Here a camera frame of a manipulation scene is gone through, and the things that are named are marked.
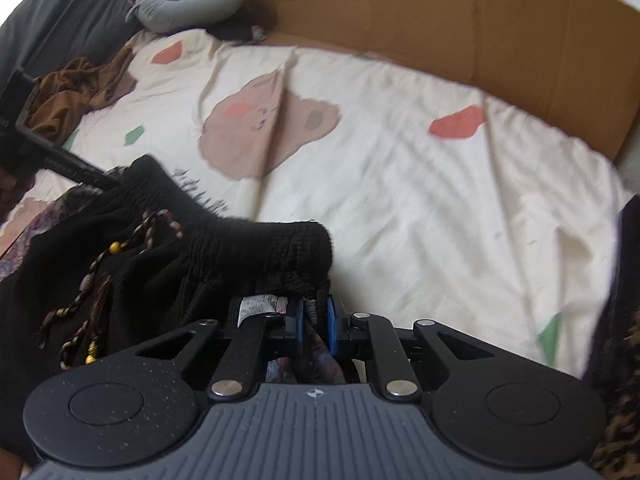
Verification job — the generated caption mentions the black cloth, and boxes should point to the black cloth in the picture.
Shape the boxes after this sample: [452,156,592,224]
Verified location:
[210,22,261,43]

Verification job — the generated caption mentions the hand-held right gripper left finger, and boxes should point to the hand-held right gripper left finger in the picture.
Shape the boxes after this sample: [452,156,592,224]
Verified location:
[120,297,306,401]

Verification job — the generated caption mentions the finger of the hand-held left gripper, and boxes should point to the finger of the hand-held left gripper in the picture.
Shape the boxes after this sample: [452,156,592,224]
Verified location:
[17,127,118,193]

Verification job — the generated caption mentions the grey neck pillow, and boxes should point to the grey neck pillow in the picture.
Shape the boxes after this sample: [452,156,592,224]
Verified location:
[127,0,246,33]

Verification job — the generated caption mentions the brown garment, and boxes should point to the brown garment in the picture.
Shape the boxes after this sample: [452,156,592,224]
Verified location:
[25,47,136,143]

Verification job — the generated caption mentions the leopard print garment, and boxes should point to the leopard print garment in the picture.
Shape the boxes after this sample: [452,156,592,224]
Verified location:
[585,310,640,480]

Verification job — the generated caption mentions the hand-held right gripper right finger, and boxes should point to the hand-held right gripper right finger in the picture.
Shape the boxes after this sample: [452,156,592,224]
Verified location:
[326,296,556,401]

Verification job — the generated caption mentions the cream bear-print bed sheet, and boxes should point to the cream bear-print bed sheet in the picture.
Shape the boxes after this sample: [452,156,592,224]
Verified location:
[0,27,633,378]

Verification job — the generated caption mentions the folded cardboard sheet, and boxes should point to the folded cardboard sheet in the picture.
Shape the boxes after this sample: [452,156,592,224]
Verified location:
[220,0,640,161]

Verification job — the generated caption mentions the dark grey pillow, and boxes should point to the dark grey pillow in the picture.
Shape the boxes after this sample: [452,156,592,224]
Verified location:
[0,0,146,91]

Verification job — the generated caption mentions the black smocked-waist garment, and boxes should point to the black smocked-waist garment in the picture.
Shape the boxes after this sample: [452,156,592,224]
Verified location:
[0,155,361,461]

